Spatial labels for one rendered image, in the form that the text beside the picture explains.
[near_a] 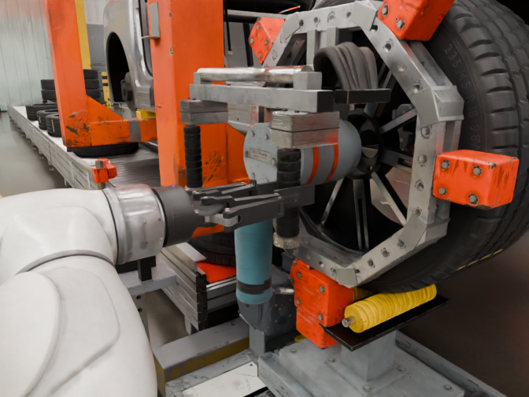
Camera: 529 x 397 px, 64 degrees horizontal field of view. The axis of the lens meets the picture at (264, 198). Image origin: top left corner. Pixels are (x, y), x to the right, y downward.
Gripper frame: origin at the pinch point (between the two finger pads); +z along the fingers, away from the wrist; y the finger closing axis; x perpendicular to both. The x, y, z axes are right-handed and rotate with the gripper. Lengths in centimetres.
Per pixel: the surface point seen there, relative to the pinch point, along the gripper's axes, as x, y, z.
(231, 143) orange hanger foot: -4, -65, 27
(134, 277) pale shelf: -38, -61, -8
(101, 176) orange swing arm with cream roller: -36, -184, 13
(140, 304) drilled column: -55, -75, -3
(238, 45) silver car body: 39, -262, 145
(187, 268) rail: -49, -80, 17
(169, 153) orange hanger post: -5, -68, 8
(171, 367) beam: -71, -60, 1
